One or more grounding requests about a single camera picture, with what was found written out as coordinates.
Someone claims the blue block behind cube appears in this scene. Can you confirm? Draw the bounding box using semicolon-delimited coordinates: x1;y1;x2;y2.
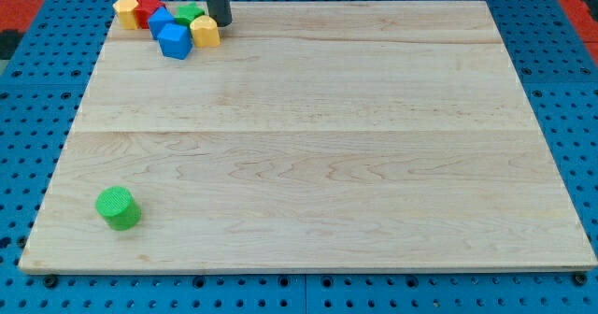
148;7;175;40

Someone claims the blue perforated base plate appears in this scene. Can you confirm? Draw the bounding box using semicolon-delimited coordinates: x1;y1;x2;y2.
1;0;597;313

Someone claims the green cylinder block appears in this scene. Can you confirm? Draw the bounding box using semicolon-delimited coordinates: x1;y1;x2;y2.
95;186;141;231

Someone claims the yellow heart block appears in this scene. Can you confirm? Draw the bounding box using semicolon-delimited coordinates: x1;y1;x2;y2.
189;15;221;48

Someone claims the wooden board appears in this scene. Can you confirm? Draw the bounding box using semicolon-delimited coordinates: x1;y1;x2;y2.
19;1;597;275

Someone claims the green star block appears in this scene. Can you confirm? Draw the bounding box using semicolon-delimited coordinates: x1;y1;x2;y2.
175;3;205;26

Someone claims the yellow hexagon block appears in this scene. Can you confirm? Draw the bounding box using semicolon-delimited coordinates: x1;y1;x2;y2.
112;0;139;30

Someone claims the red block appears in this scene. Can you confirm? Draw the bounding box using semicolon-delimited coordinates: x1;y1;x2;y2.
134;0;165;29

